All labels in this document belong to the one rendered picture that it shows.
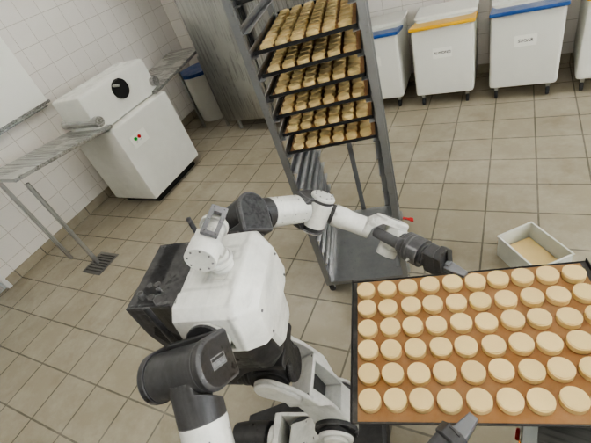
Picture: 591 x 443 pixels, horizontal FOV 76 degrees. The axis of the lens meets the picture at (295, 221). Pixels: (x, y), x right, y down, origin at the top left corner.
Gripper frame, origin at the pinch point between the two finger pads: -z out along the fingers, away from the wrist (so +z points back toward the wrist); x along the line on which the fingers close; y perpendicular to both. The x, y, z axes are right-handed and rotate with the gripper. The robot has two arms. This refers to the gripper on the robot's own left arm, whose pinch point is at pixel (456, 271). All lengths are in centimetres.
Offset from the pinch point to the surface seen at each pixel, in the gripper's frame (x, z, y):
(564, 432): -15.6, -36.5, -14.0
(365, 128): 6, 73, 40
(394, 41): -33, 217, 216
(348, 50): 41, 71, 38
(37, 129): -2, 399, -82
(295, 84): 33, 88, 22
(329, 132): 6, 87, 31
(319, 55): 42, 79, 30
